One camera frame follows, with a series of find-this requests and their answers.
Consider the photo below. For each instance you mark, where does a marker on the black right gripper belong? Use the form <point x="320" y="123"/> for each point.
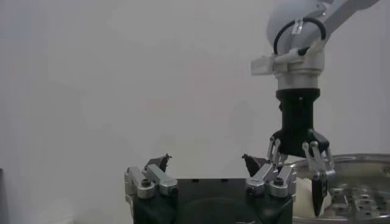
<point x="297" y="121"/>

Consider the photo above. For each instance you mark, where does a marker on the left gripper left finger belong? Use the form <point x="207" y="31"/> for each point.
<point x="157" y="178"/>

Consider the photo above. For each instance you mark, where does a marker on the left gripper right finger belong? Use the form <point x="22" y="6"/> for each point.
<point x="263" y="176"/>

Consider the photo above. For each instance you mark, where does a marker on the white steamed baozi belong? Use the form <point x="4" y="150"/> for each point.
<point x="303" y="198"/>

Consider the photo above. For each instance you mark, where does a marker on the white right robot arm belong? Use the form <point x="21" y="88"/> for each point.
<point x="283" y="15"/>

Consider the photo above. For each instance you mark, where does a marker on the steel steamer basket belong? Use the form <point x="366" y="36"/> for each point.
<point x="359" y="188"/>

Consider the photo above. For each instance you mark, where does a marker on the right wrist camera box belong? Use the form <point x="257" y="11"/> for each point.
<point x="262" y="65"/>

